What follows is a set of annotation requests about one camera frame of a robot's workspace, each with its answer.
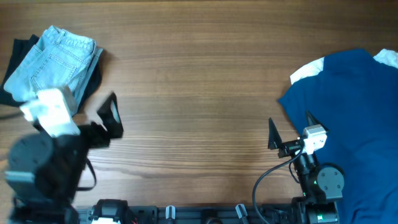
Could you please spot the light blue denim shorts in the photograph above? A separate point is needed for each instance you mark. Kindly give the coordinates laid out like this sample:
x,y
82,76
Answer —
x,y
60,58

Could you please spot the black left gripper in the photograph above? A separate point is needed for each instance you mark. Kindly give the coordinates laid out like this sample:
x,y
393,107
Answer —
x,y
100,134

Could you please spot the dark blue garment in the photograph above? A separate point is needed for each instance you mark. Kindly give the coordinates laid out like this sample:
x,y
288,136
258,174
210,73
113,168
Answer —
x,y
355,97

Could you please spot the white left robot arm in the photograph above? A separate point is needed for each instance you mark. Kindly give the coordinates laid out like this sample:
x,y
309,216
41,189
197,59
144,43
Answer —
x,y
45,169

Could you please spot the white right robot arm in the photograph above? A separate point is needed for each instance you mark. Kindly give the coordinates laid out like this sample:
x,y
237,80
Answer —
x,y
321,184

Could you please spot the folded black garment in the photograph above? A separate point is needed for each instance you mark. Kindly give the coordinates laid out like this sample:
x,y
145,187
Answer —
x,y
19,51

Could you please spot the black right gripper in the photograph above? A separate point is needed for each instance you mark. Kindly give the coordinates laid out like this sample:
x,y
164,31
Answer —
x,y
290,147

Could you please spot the white garment in pile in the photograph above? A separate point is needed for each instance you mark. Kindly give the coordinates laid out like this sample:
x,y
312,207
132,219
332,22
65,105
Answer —
x,y
385,56

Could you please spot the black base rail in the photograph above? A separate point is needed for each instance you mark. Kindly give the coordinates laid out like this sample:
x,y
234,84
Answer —
x,y
273,213

